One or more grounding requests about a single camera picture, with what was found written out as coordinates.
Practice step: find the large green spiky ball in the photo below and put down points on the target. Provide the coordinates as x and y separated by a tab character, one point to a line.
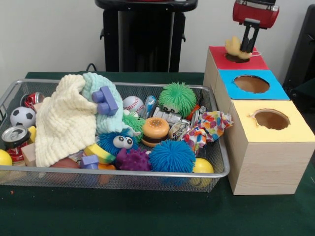
177	97

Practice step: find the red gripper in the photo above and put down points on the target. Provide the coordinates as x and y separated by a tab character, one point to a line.
256	13

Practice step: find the black chair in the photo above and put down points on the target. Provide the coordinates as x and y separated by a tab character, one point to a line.
306	49

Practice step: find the colourful dotted cloth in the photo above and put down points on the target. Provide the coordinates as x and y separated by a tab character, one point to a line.
214	123

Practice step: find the blue spiky rubber ball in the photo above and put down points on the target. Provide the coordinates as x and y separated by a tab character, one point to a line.
172	156

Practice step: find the black and white soccer ball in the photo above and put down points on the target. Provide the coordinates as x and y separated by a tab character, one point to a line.
23	117

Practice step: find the wooden box with three holes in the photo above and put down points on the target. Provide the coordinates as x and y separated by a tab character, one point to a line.
268	167

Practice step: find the cream muslin cloth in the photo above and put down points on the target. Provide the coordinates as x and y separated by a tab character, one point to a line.
64	123

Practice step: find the white baseball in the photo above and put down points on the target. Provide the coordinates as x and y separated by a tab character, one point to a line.
133	103

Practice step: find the yellow plush duck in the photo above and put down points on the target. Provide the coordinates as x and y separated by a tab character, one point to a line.
233	46

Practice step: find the purple plastic building block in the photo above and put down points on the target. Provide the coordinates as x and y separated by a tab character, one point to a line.
104	99

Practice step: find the blue fuzzy toy with eyes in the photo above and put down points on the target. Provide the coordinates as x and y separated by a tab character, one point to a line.
105	142

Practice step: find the purple spiky rubber ball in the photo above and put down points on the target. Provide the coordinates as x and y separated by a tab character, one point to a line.
133	160

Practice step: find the toy hamburger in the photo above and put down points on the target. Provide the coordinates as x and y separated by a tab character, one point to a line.
155	130

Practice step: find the dark green tablecloth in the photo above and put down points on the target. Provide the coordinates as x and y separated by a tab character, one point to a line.
147	216

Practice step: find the mint green muslin cloth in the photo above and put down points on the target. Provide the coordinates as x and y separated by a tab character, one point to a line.
109	123

